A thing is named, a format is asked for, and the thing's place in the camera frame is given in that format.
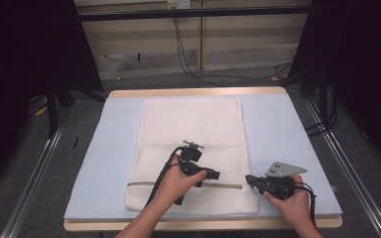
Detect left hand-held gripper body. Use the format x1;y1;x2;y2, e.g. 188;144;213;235
173;140;210;206

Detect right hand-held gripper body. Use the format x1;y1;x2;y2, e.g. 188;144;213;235
256;161;309;201

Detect cream towel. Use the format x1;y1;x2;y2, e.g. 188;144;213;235
124;96;260;215

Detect person's left hand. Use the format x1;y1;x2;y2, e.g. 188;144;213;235
158;154;209;208

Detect person's right hand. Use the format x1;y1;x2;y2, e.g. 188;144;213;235
262;174;313;230

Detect light blue table mat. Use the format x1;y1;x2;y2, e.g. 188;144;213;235
63;93;343;222

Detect wooden table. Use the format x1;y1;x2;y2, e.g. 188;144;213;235
63;85;343;233

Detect black curtain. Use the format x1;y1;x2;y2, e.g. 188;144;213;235
0;0;104;196
288;0;381;174

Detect black metal stand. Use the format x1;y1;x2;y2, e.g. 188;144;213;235
44;78;77;139

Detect black horizontal bar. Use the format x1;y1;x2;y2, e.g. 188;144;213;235
76;5;314;23

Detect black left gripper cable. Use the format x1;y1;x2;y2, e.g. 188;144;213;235
144;146;185;209

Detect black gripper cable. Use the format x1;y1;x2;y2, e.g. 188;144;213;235
295;180;318;230
144;146;185;209

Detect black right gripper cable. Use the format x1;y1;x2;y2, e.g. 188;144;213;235
295;180;318;230

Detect metal floor rail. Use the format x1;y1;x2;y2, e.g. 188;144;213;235
0;108;71;238
303;96;381;238

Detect black floor cables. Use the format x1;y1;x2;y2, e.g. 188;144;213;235
305;88;338;138

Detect black wall cable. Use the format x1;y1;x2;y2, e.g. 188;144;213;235
173;16;293;88

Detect white wall outlet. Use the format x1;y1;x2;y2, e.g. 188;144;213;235
166;0;192;10

